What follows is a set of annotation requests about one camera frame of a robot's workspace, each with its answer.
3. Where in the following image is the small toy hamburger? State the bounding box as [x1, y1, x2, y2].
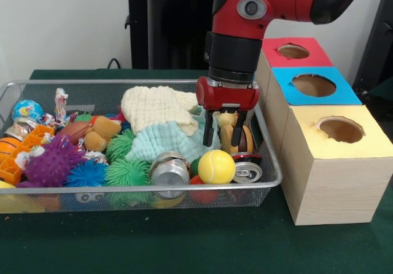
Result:
[221, 125, 255, 155]

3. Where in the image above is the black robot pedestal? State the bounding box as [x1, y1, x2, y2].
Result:
[119, 0, 219, 71]

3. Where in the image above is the blue globe ball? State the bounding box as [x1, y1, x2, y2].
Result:
[12, 100, 45, 123]

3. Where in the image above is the clear shallow mesh bin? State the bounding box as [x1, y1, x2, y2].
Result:
[0, 79, 283, 214]

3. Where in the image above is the purple spiky ball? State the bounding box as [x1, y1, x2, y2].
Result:
[18, 136, 87, 189]

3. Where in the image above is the black side stand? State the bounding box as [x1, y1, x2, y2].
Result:
[353, 0, 393, 100]

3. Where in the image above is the yellow tennis ball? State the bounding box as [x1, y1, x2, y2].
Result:
[198, 150, 236, 184]

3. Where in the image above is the wooden box with three holes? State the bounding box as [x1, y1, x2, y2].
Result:
[255, 37, 393, 226]

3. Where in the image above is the dark green table cloth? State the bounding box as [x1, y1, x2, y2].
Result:
[0, 70, 393, 274]

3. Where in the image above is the light teal cloth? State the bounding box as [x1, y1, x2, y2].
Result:
[126, 109, 222, 164]

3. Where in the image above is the cream knitted cloth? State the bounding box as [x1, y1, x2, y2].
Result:
[121, 86, 201, 133]

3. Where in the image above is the green spiky ball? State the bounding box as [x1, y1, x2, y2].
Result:
[104, 157, 151, 187]

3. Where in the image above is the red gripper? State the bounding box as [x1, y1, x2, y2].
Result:
[196, 76, 260, 148]

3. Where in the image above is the silver can with pull tab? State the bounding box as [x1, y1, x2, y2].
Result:
[233, 160, 263, 184]

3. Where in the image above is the small orange basketball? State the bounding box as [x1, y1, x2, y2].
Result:
[0, 138, 22, 159]

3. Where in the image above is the yellow plush duck toy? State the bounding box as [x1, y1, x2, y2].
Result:
[217, 111, 238, 128]

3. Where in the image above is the crushed silver can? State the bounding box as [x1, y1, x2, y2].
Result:
[150, 152, 192, 189]

